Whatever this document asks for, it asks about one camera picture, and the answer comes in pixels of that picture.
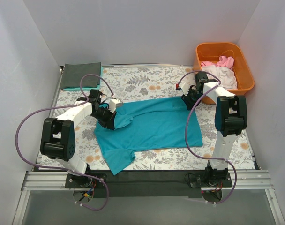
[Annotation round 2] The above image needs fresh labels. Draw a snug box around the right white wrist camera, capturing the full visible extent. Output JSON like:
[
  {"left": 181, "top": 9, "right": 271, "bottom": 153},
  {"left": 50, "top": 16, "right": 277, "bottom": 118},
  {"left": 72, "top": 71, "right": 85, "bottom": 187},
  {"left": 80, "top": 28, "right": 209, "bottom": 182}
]
[{"left": 176, "top": 82, "right": 190, "bottom": 96}]

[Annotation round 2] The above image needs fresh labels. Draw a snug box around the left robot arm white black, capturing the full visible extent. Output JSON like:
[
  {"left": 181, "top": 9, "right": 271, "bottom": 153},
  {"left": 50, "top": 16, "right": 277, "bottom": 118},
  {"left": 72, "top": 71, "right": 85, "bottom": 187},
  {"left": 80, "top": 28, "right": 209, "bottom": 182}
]
[{"left": 40, "top": 90, "right": 122, "bottom": 188}]

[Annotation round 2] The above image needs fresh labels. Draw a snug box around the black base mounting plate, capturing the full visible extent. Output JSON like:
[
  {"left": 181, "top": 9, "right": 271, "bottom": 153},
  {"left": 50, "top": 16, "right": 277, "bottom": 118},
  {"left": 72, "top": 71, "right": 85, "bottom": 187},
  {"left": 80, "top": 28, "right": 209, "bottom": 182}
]
[{"left": 65, "top": 170, "right": 234, "bottom": 198}]

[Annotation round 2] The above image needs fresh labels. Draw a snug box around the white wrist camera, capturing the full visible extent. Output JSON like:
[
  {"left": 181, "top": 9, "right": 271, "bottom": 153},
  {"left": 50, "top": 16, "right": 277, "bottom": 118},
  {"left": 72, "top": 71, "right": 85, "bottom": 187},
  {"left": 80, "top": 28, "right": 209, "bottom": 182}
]
[
  {"left": 108, "top": 99, "right": 123, "bottom": 112},
  {"left": 176, "top": 82, "right": 190, "bottom": 96}
]

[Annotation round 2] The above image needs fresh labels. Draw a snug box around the white garment in basket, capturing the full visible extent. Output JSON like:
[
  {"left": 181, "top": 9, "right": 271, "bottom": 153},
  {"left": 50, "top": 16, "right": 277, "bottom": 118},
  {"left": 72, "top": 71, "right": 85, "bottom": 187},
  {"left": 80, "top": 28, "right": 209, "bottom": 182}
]
[{"left": 201, "top": 65, "right": 238, "bottom": 90}]

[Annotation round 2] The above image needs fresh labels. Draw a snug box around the pink garment in basket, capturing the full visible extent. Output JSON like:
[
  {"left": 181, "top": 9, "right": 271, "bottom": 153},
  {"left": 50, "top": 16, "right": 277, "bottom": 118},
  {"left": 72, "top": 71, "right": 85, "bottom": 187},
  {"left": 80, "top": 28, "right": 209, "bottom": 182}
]
[{"left": 201, "top": 56, "right": 234, "bottom": 70}]

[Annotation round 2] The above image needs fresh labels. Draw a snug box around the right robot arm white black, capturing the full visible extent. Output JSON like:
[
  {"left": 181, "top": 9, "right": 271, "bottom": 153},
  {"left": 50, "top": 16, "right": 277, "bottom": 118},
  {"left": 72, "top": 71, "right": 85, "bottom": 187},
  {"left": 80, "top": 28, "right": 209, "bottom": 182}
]
[{"left": 176, "top": 70, "right": 248, "bottom": 188}]

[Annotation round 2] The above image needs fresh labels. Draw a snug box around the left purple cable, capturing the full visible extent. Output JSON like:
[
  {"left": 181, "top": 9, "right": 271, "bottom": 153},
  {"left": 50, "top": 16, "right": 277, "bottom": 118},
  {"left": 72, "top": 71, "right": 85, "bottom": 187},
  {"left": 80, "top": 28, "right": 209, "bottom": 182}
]
[{"left": 15, "top": 74, "right": 117, "bottom": 211}]

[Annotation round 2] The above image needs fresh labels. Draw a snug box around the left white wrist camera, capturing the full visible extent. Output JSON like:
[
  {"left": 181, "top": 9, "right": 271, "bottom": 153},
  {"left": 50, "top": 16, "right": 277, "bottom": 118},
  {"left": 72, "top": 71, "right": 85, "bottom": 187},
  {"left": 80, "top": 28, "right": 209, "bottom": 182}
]
[{"left": 108, "top": 99, "right": 123, "bottom": 112}]

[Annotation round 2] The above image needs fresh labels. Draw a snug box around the aluminium frame rail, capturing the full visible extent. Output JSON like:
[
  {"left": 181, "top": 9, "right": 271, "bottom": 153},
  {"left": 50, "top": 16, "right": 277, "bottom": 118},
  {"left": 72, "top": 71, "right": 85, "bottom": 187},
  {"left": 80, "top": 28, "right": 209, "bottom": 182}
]
[{"left": 22, "top": 170, "right": 274, "bottom": 191}]

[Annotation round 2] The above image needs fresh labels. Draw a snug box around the folded dark grey t shirt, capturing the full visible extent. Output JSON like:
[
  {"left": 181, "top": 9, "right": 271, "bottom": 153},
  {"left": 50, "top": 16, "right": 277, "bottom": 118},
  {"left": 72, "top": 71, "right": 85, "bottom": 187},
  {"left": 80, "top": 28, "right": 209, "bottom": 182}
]
[{"left": 60, "top": 62, "right": 102, "bottom": 90}]

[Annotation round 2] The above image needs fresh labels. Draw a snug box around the orange plastic basket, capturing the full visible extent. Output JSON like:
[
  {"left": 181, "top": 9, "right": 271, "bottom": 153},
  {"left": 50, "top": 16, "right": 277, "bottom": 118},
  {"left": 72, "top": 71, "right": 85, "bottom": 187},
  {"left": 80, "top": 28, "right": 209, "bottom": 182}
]
[{"left": 193, "top": 42, "right": 255, "bottom": 95}]

